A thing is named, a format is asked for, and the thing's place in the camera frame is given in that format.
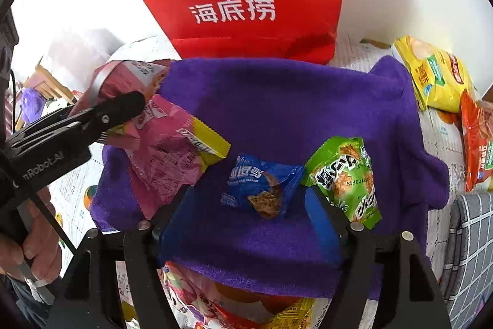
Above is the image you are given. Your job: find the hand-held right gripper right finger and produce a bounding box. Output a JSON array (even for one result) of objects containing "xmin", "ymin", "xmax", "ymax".
[{"xmin": 306, "ymin": 186, "xmax": 451, "ymax": 329}]

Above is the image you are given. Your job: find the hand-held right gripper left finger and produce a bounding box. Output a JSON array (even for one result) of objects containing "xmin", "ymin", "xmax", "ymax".
[{"xmin": 46, "ymin": 184, "xmax": 201, "ymax": 329}]

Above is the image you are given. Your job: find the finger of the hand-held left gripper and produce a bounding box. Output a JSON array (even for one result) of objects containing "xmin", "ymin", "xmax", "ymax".
[{"xmin": 8, "ymin": 91, "xmax": 146, "ymax": 145}]

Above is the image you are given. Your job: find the pink packet silver edge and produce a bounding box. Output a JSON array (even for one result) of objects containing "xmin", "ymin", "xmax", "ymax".
[{"xmin": 73, "ymin": 59, "xmax": 171, "ymax": 116}]

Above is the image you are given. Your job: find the green snack packet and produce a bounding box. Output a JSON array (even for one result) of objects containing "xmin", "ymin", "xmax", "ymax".
[{"xmin": 300, "ymin": 136, "xmax": 383, "ymax": 230}]

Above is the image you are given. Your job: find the pink packet yellow edge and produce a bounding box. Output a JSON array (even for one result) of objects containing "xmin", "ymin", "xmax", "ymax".
[{"xmin": 102, "ymin": 98, "xmax": 232, "ymax": 220}]

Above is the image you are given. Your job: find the white pink printed snack packet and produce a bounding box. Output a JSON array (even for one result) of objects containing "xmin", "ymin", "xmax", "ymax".
[{"xmin": 161, "ymin": 261, "xmax": 247, "ymax": 329}]

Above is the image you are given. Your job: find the blue cookie packet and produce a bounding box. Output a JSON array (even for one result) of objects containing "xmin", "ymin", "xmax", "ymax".
[{"xmin": 220, "ymin": 153, "xmax": 306, "ymax": 220}]

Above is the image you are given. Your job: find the yellow snack packet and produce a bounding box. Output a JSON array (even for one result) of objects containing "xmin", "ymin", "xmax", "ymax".
[{"xmin": 262, "ymin": 296, "xmax": 316, "ymax": 329}]

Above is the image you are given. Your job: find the purple plush fabric tray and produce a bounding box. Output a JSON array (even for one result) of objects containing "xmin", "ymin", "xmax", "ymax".
[{"xmin": 90, "ymin": 55, "xmax": 450, "ymax": 301}]

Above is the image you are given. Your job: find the person's left hand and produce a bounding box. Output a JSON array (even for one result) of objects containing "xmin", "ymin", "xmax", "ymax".
[{"xmin": 0, "ymin": 186, "xmax": 63, "ymax": 281}]

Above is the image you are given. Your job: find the purple plush toy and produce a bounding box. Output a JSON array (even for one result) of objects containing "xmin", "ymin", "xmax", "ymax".
[{"xmin": 19, "ymin": 86, "xmax": 47, "ymax": 123}]

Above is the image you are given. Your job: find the wooden chair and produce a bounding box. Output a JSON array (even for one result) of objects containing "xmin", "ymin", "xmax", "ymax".
[{"xmin": 23, "ymin": 63, "xmax": 78, "ymax": 106}]

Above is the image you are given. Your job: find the white plastic bag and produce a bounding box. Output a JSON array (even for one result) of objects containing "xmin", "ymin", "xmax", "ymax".
[{"xmin": 39, "ymin": 26, "xmax": 128, "ymax": 91}]

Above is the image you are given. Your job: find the grey plaid folded cloth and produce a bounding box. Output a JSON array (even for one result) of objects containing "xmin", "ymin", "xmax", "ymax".
[{"xmin": 439, "ymin": 192, "xmax": 493, "ymax": 329}]

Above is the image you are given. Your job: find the orange chip bag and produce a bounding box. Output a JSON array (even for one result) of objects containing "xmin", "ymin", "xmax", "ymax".
[{"xmin": 460, "ymin": 88, "xmax": 493, "ymax": 193}]

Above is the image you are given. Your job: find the yellow chip bag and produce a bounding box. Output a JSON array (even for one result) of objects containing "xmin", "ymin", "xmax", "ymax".
[{"xmin": 392, "ymin": 35, "xmax": 478, "ymax": 114}]

